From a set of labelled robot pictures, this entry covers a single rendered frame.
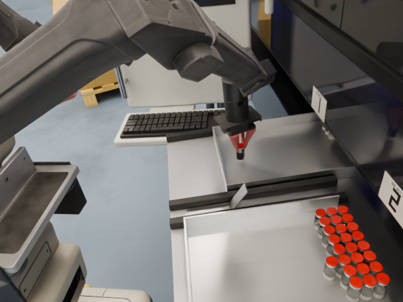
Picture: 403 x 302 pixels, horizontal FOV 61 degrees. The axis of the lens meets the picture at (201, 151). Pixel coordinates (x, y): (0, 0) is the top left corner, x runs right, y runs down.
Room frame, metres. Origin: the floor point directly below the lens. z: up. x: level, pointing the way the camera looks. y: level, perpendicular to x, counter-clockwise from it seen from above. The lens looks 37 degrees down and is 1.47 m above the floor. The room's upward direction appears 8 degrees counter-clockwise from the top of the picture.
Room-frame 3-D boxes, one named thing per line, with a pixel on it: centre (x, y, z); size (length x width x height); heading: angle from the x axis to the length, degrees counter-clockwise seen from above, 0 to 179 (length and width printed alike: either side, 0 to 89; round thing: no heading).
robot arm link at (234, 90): (0.71, -0.10, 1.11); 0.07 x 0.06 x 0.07; 120
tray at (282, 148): (0.73, -0.21, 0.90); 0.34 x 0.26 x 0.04; 91
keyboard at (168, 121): (1.06, 0.07, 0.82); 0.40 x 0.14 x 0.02; 81
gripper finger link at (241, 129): (0.71, -0.10, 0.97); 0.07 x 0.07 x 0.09; 16
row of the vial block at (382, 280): (0.39, -0.27, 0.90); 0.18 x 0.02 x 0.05; 1
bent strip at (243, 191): (0.55, -0.02, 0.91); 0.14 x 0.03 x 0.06; 91
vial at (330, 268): (0.35, -0.20, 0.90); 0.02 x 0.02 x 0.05
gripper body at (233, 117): (0.71, -0.10, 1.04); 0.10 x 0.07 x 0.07; 106
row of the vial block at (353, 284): (0.39, -0.22, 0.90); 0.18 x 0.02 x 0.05; 1
